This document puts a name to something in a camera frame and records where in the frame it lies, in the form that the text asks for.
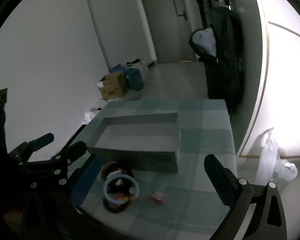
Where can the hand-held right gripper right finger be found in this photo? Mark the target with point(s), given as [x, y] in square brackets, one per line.
[217, 180]

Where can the grey cardboard box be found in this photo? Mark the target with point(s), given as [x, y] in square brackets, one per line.
[140, 135]

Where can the white wardrobe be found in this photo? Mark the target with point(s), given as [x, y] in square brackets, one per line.
[285, 80]

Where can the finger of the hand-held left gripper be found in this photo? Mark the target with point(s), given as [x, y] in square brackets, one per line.
[41, 141]
[73, 150]

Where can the round pin badge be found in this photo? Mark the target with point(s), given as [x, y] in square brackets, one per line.
[118, 183]

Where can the flat blue box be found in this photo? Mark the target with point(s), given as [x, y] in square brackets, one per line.
[116, 68]

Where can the black jacket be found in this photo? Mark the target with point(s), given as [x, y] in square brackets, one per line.
[227, 55]

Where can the thin white plastic bag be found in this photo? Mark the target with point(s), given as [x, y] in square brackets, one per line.
[267, 160]

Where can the grey door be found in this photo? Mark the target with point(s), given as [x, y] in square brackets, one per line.
[165, 25]

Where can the small red pink hair clip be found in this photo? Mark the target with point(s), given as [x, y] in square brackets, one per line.
[156, 198]

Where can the tall blue box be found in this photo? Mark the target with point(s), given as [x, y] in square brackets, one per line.
[133, 78]

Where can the black clothes rack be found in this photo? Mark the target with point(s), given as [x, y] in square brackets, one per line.
[203, 12]

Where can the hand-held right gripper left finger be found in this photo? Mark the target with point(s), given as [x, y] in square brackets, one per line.
[87, 180]

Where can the white shopping bag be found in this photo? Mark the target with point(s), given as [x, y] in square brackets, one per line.
[143, 67]

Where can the brown cardboard box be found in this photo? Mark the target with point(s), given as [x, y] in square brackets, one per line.
[113, 87]

